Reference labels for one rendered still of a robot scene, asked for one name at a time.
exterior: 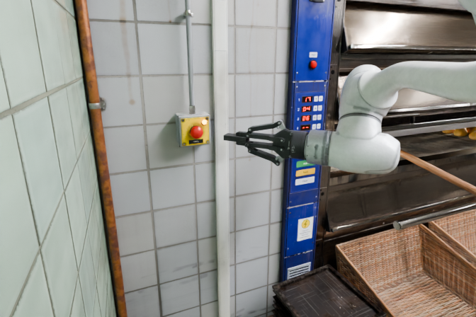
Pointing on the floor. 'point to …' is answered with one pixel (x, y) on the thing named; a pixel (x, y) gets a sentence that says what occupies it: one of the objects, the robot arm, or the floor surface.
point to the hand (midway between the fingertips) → (236, 137)
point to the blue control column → (321, 25)
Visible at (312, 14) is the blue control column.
